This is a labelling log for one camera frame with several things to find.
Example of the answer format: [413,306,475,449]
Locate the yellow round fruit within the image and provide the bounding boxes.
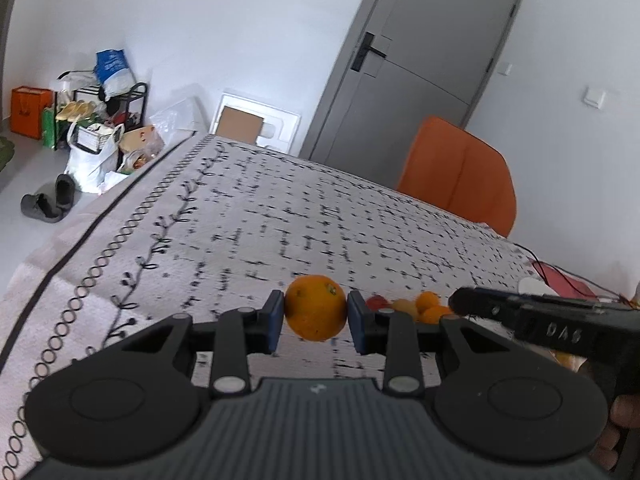
[390,299,420,320]

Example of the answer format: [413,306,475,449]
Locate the small red fruit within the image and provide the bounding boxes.
[366,295,390,311]

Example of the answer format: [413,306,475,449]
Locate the large orange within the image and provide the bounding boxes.
[284,275,347,342]

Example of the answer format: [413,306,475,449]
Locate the small orange mandarin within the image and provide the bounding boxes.
[414,290,442,313]

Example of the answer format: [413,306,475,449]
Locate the right hand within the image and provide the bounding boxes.
[591,396,640,470]

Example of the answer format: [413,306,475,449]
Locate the red patterned mat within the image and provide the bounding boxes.
[532,261,598,299]

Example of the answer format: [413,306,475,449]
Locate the patterned white tablecloth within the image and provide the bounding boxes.
[1,134,534,479]

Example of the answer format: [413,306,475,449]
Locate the orange chair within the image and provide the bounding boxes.
[397,116,516,237]

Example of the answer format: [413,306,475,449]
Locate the brown cardboard piece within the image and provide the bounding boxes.
[215,106,264,145]

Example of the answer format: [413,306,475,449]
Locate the white shopping bag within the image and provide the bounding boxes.
[65,122,125,194]

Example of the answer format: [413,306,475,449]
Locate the clear plastic bag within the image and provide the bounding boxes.
[148,84,209,132]

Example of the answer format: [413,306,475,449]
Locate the grey slippers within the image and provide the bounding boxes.
[21,174,76,223]

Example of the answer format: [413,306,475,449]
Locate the black metal rack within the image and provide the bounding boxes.
[53,70,149,148]

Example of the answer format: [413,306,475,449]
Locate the blue white plastic bag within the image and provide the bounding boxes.
[94,49,136,100]

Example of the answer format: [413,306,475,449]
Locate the green box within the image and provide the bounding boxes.
[41,106,58,151]

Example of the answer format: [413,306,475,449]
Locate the grey door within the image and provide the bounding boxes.
[299,0,521,188]

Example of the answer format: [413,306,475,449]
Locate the orange paper bag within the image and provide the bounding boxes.
[10,86,53,140]

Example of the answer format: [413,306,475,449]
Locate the black cable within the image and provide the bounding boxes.
[513,242,626,304]

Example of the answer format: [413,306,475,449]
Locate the white light switch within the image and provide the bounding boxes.
[582,86,606,110]

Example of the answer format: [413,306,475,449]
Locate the black door handle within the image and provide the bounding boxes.
[350,32,386,73]

